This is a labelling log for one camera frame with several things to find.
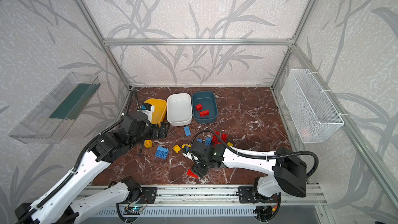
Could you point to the blue lego near bins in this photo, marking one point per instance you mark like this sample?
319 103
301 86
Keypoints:
187 131

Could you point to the red lego front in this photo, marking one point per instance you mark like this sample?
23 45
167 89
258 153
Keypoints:
191 174

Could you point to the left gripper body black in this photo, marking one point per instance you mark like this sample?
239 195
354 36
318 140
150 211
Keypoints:
159 130

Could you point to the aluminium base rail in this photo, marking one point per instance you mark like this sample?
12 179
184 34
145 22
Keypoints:
224 195

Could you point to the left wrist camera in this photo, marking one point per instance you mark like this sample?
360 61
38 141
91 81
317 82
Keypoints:
147 109

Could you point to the white plastic bin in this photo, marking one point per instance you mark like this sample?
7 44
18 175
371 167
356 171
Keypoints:
179 109

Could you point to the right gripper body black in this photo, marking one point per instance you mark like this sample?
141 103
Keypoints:
199 168

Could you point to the blue stacked lego left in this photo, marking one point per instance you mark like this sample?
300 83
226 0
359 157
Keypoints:
162 153

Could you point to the blue lego centre right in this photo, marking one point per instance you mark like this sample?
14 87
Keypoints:
208 141

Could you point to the clear acrylic wall shelf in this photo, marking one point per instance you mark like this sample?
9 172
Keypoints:
52 118

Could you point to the yellow plastic bin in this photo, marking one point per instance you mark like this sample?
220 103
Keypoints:
160 107

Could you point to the white wire mesh basket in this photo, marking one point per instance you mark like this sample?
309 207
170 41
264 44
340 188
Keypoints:
312 112

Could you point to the dark teal plastic bin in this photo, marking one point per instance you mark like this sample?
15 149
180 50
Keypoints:
208 101

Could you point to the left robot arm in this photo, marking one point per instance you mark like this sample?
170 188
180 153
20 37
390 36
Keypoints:
59 204

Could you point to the yellow sloped lego left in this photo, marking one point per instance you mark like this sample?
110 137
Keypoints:
176 148

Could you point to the green circuit board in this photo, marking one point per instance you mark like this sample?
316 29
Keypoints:
133 210

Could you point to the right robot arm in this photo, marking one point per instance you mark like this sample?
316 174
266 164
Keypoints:
284 170

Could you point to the red lego cluster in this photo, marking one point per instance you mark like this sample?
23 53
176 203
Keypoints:
218 137

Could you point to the red cube lego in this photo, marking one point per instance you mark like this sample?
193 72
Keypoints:
199 107

